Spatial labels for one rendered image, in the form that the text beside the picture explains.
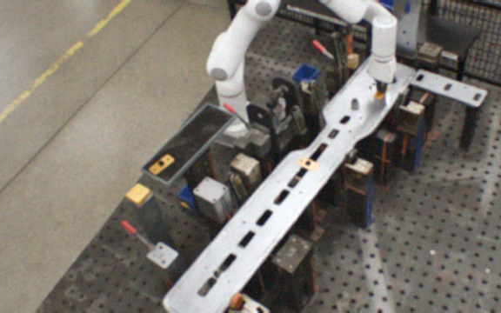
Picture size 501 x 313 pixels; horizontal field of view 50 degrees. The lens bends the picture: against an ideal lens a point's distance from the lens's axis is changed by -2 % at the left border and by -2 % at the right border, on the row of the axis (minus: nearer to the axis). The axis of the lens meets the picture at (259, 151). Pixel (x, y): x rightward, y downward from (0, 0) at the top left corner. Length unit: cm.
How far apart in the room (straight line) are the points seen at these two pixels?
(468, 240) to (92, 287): 145
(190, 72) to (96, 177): 109
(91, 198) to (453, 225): 218
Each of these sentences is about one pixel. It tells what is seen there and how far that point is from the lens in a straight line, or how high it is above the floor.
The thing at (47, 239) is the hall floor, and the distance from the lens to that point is 342.
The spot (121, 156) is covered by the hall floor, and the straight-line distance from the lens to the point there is 363.
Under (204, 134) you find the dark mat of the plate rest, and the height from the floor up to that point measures 116.
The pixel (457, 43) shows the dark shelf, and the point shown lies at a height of 103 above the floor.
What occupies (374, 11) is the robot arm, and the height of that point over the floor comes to 134.
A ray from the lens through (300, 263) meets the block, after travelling 171.
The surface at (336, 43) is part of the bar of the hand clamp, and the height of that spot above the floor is 118.
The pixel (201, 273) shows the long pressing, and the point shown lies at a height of 100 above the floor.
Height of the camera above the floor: 250
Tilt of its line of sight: 48 degrees down
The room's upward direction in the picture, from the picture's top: 11 degrees counter-clockwise
